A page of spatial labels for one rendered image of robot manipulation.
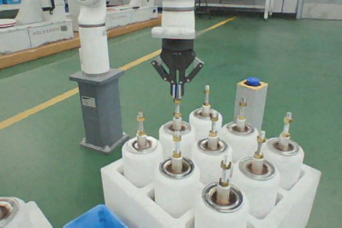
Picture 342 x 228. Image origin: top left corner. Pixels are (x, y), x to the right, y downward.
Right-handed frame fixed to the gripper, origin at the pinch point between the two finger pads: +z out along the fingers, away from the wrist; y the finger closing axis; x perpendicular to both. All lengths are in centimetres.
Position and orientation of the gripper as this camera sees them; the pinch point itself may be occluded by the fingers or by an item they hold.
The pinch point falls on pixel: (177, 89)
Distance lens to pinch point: 67.8
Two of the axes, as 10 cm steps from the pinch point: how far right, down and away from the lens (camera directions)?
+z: 0.0, 9.2, 3.9
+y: -9.8, -0.7, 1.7
